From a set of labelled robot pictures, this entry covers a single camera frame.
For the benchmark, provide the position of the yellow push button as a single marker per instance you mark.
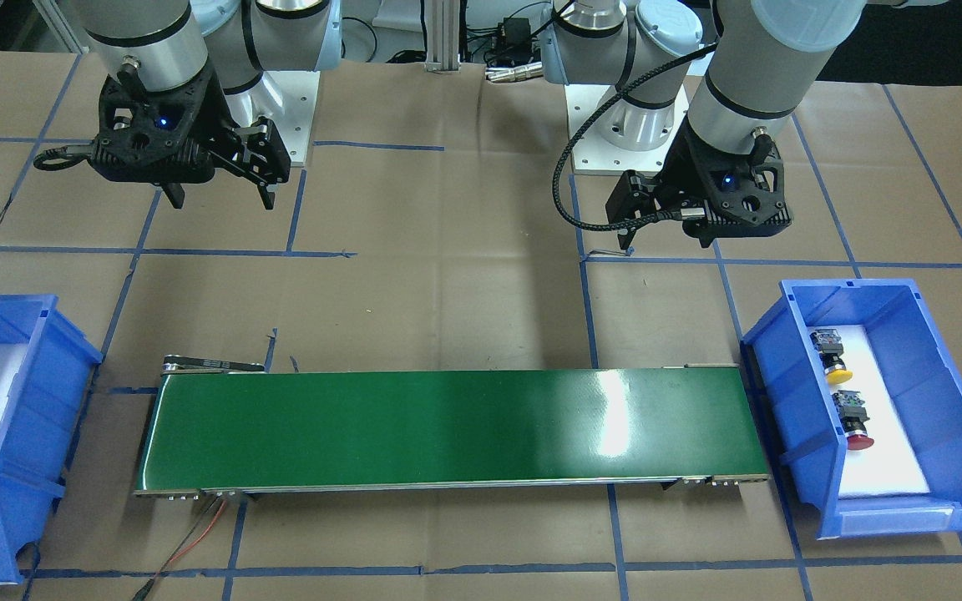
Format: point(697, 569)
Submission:
point(829, 345)

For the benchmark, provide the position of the red push button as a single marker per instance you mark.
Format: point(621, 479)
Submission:
point(853, 417)

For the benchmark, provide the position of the blue bin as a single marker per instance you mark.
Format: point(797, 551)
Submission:
point(45, 366)
point(910, 479)

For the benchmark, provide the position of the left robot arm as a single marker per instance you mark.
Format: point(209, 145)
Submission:
point(766, 57)

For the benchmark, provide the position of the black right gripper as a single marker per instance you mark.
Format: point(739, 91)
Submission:
point(215, 113)

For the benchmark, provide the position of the aluminium frame post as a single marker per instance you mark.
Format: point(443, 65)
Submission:
point(443, 29)

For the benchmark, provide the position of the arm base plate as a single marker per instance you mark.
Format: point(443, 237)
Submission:
point(289, 99)
point(629, 137)

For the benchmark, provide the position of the green conveyor belt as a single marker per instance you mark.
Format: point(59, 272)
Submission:
point(254, 432)

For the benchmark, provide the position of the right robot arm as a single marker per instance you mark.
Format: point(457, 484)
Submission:
point(155, 46)

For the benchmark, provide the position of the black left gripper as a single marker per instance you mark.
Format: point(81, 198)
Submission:
point(688, 172)

